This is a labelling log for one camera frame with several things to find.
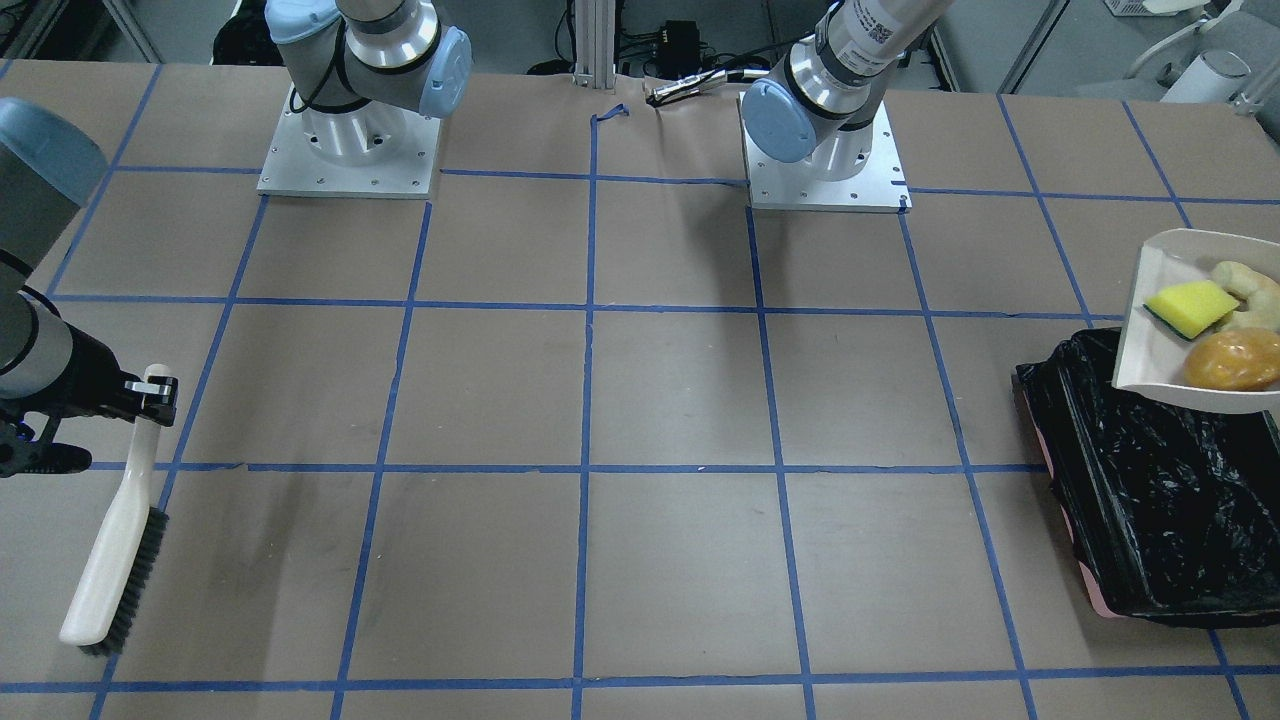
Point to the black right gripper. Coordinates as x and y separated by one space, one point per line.
97 373

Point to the cream hand brush black bristles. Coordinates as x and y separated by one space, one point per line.
108 594

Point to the yellow green sponge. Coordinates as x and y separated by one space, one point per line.
1189 309

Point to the brown potato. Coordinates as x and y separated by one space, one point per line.
1242 359

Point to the pale curved melon slice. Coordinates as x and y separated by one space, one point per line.
1258 292

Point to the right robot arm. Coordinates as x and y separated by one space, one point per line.
342 55

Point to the bin with black liner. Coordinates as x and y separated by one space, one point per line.
1172 512

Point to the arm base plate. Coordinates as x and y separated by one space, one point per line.
852 171
375 152

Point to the aluminium frame post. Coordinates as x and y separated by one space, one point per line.
595 39

